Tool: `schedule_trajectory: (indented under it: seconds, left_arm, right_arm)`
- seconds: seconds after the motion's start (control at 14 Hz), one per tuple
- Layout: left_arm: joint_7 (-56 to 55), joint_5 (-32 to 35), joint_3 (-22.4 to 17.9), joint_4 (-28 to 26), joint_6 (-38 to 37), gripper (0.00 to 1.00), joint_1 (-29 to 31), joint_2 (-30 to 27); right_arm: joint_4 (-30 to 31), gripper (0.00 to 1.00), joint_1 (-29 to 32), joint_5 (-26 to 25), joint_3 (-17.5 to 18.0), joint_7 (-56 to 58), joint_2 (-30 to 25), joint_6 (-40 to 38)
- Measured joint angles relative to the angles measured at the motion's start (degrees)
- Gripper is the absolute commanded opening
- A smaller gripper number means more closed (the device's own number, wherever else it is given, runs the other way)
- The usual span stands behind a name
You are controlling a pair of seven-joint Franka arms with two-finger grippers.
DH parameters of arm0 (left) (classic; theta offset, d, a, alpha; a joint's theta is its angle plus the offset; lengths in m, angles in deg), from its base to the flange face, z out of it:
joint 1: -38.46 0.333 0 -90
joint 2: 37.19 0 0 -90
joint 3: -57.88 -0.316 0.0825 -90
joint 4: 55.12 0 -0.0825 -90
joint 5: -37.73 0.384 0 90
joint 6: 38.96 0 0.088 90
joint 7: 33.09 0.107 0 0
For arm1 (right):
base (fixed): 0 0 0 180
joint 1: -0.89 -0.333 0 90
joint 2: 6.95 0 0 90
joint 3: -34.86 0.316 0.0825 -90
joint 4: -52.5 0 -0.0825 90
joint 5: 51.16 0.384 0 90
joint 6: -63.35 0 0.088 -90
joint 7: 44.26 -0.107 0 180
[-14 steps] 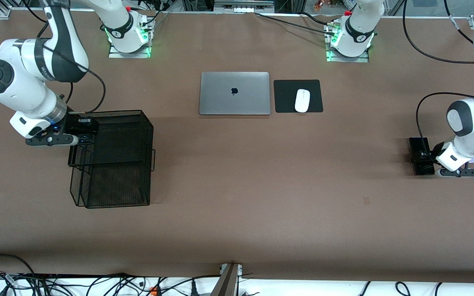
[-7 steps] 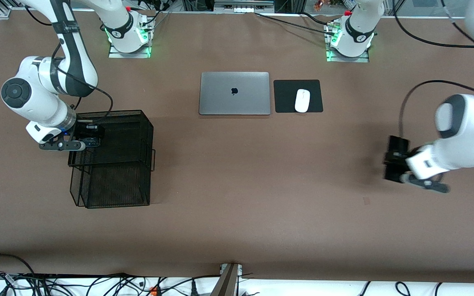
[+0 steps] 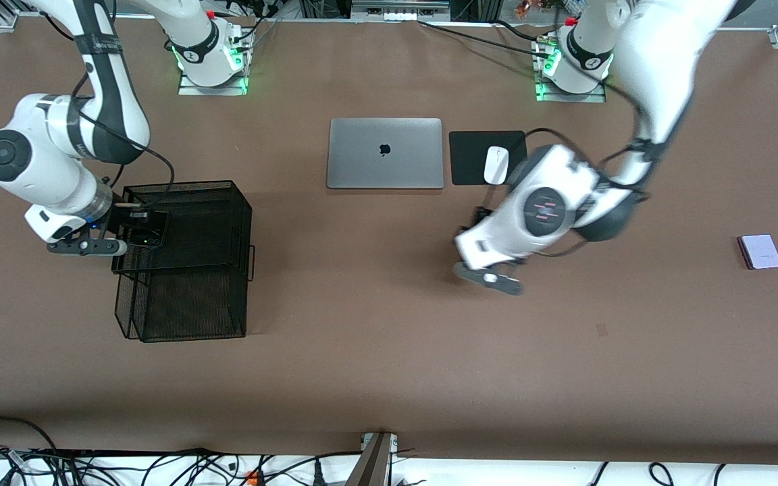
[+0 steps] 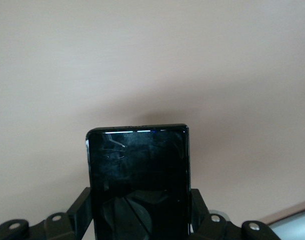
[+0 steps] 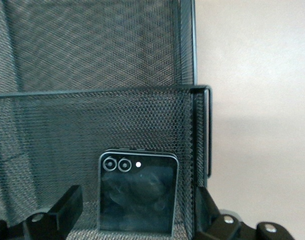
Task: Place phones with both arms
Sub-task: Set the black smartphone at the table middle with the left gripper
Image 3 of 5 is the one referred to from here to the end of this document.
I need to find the black cable across table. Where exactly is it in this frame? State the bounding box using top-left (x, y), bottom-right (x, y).
top-left (418, 20), bottom-right (549, 59)

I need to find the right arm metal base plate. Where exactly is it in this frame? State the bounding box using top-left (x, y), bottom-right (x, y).
top-left (178, 73), bottom-right (249, 97)

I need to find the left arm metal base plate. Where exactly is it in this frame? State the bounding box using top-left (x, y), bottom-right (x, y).
top-left (536, 82), bottom-right (607, 103)

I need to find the black wire mesh tray rack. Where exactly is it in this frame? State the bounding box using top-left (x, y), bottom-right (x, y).
top-left (111, 180), bottom-right (256, 344)

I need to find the black mouse pad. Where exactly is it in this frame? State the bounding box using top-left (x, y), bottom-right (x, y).
top-left (448, 130), bottom-right (531, 186)

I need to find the lavender flip phone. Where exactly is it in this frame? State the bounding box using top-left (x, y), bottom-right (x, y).
top-left (737, 234), bottom-right (778, 271)

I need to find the white power strip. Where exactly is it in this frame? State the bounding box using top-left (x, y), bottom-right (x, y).
top-left (352, 0), bottom-right (450, 22)

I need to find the white computer mouse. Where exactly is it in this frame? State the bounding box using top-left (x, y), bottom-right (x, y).
top-left (484, 146), bottom-right (510, 186)

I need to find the silver closed laptop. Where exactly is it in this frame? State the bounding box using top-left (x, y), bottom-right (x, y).
top-left (326, 118), bottom-right (444, 190)

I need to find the thick black floor cable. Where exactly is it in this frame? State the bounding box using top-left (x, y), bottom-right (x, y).
top-left (0, 416), bottom-right (59, 454)

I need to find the aluminium camera mount post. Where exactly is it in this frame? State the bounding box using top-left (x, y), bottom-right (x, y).
top-left (345, 432), bottom-right (400, 486)

